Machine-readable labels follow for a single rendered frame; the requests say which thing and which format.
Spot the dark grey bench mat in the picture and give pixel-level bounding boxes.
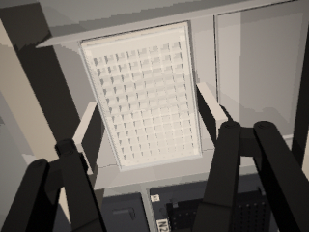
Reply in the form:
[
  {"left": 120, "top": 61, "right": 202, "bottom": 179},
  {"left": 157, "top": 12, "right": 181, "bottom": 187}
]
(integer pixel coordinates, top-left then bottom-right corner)
[{"left": 0, "top": 0, "right": 248, "bottom": 232}]

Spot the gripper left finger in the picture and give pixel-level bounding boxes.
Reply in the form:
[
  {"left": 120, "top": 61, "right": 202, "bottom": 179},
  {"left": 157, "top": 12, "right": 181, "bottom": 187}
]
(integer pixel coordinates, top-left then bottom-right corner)
[{"left": 0, "top": 101, "right": 107, "bottom": 232}]

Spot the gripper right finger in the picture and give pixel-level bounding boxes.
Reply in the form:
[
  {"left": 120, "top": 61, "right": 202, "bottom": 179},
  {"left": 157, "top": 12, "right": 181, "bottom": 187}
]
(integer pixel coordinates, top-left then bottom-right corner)
[{"left": 192, "top": 82, "right": 309, "bottom": 232}]

